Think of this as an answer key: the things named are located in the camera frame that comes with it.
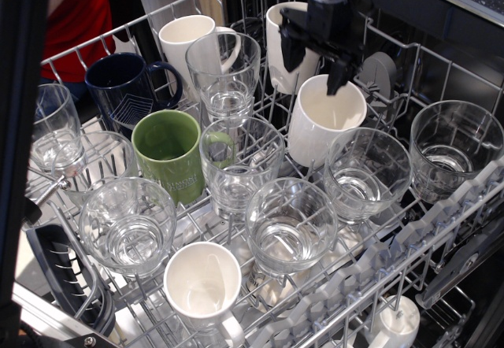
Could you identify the clear glass front left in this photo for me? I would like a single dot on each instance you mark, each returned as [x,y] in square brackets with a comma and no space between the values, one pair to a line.
[128,226]

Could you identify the white mug front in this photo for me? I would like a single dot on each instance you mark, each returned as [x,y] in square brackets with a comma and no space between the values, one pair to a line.
[202,283]

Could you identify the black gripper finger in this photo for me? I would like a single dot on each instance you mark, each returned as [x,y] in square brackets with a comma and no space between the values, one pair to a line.
[342,69]
[293,51]

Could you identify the metal wire dishwasher rack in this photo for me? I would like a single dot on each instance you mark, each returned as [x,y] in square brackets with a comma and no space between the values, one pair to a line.
[444,49]

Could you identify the green ceramic mug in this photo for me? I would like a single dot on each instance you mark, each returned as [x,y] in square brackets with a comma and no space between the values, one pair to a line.
[166,145]

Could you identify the clear glass far right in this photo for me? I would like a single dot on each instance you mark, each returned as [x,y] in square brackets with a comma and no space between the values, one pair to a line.
[451,142]

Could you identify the black rack handle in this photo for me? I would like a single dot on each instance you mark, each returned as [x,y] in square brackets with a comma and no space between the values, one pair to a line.
[74,282]

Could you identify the white handleless ceramic cup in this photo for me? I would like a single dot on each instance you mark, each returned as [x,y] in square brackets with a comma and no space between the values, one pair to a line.
[318,118]

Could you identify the red shirt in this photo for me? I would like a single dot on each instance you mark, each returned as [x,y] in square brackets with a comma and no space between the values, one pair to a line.
[72,23]

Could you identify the navy blue mug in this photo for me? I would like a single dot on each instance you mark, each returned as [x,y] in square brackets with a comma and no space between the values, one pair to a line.
[121,85]

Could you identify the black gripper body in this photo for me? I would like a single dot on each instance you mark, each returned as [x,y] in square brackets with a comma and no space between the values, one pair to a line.
[325,27]

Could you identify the white mug with handle back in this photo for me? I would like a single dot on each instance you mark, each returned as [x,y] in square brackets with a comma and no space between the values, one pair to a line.
[179,43]

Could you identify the grey plastic tine row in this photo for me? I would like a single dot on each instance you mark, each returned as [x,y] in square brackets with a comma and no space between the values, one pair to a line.
[381,260]

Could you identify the metal clamp screw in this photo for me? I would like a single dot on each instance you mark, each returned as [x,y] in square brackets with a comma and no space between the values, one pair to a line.
[60,183]

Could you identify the white dish lower rack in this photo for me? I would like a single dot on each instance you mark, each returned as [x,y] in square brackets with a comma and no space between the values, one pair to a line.
[396,325]

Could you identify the clear glass front centre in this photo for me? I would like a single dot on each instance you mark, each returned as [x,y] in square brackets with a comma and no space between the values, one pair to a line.
[290,225]

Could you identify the clear glass far left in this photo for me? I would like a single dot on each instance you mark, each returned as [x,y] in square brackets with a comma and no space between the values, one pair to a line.
[56,122]

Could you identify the tall clear glass back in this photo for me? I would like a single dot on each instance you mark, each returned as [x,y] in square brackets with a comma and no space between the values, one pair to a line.
[230,94]

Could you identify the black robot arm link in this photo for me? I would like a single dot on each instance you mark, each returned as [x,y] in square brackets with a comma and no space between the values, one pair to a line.
[22,39]

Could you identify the clear glass right centre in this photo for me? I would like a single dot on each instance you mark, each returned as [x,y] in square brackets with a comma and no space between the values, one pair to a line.
[365,172]

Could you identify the white cup back centre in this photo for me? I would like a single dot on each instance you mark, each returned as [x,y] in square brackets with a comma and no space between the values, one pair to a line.
[286,82]

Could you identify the clear glass left middle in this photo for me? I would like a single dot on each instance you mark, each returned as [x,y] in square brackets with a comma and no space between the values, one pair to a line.
[93,159]

